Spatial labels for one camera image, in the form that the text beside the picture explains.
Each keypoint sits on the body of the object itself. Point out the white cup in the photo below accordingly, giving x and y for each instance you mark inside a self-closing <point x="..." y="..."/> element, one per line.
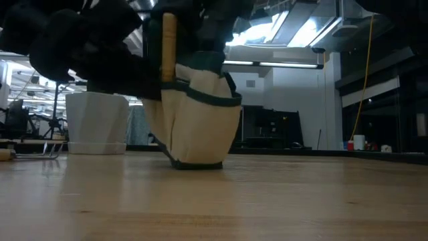
<point x="359" y="142"/>

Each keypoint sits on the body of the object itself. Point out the small white object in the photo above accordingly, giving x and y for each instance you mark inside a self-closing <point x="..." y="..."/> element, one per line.
<point x="386" y="148"/>

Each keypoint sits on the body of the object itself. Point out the grey cloth cover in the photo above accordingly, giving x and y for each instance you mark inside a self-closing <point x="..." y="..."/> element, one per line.
<point x="137" y="124"/>

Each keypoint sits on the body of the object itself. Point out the dark green pruning shears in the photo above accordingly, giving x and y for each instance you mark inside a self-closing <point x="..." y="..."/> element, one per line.
<point x="154" y="50"/>

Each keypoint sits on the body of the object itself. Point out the black aluminium table frame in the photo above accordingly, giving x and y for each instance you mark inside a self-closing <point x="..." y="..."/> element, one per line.
<point x="334" y="153"/>

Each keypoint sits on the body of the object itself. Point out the long tube ceiling light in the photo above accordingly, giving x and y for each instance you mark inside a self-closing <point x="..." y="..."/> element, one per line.
<point x="267" y="63"/>

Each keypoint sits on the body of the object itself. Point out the red can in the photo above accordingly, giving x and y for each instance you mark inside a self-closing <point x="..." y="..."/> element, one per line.
<point x="350" y="145"/>

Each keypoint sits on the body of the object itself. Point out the white faceted plant pot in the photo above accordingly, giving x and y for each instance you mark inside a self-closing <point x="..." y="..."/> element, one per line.
<point x="97" y="124"/>

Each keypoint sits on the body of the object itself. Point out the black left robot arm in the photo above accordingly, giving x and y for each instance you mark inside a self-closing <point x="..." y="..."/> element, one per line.
<point x="13" y="26"/>

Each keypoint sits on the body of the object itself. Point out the cream and green gardening bag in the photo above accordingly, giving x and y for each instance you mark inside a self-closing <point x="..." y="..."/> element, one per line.
<point x="197" y="127"/>

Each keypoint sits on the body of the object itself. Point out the black cabinet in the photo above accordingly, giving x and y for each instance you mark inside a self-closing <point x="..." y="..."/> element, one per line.
<point x="271" y="127"/>

